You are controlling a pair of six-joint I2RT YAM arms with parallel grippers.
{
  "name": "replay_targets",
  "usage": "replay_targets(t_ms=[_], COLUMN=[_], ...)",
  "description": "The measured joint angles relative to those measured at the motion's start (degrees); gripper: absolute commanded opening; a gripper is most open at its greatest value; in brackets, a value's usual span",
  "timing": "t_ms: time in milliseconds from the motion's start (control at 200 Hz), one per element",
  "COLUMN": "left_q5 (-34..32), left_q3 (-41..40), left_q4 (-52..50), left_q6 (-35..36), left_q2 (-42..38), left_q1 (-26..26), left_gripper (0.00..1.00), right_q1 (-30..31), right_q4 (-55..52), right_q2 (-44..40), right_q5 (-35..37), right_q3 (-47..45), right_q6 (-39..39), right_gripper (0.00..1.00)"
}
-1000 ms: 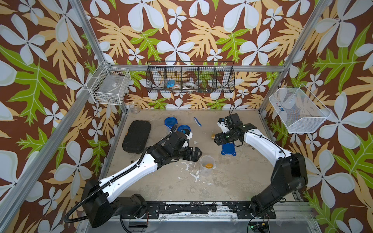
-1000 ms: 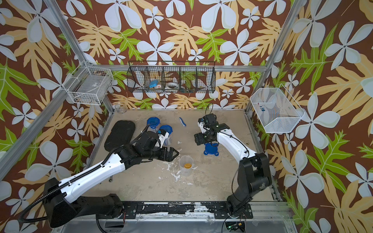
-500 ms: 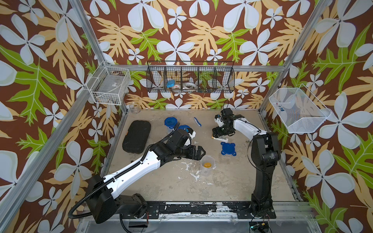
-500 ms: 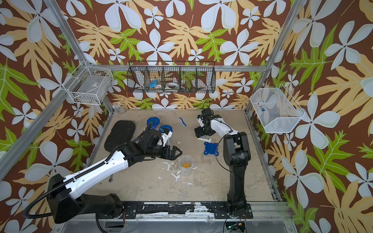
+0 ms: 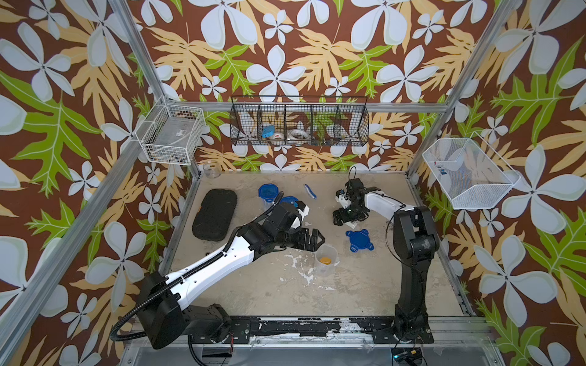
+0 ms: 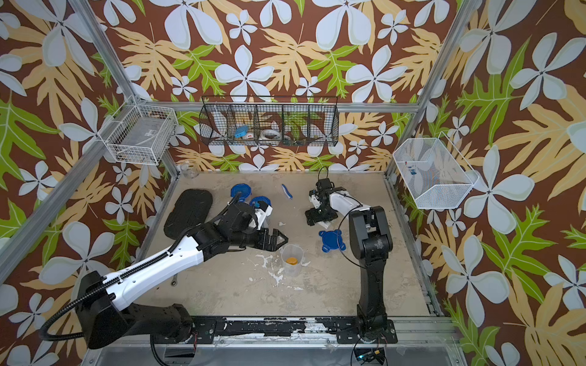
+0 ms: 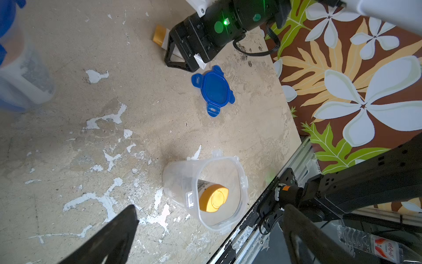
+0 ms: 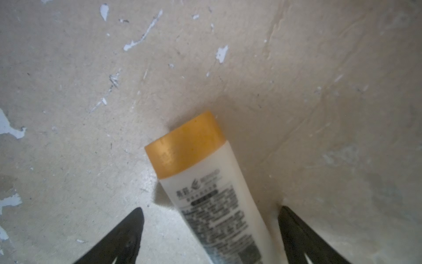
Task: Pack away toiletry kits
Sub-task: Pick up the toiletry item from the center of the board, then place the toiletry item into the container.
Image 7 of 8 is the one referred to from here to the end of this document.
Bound blue lid behind cup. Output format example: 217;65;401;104
191;66;235;117

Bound clear plastic cup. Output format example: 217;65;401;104
163;155;249;234
1;18;56;113

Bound white bottle purple label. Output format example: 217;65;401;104
197;179;229;213

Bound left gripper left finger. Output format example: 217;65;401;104
61;205;139;264

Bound blue lid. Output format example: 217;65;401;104
1;0;26;64
191;66;235;117

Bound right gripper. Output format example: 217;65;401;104
164;14;218;73

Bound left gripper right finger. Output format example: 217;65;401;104
282;205;356;264

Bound plastic water bottle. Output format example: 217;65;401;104
337;225;422;264

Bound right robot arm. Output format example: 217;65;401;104
167;1;422;174

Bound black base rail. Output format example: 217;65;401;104
208;136;320;264

